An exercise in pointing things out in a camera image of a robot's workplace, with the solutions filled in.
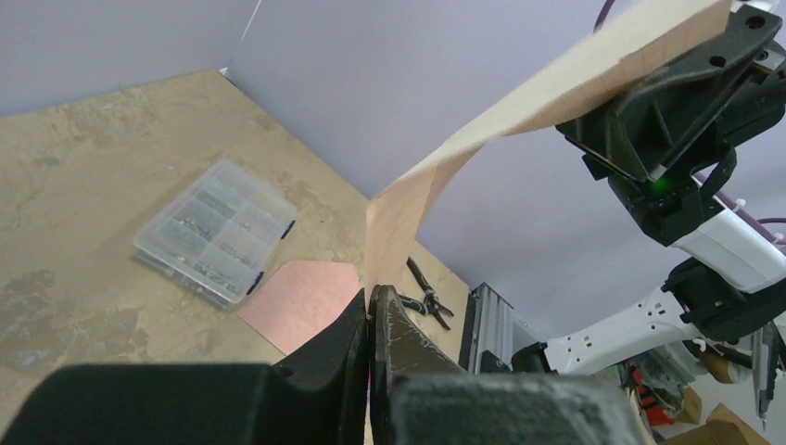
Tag black handled pliers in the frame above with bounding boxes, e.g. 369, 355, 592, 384
398, 257, 454, 331

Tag clear plastic screw organizer box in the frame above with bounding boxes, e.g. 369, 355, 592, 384
133, 159, 297, 309

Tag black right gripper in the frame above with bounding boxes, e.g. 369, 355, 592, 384
556, 6, 785, 246

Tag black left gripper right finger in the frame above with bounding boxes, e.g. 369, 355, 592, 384
370, 285, 463, 444

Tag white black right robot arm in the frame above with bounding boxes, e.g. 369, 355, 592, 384
512, 4, 785, 375

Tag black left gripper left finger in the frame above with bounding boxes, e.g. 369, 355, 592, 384
273, 289, 369, 444

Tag cardboard boxes in background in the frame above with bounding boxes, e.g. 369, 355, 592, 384
620, 362, 775, 445

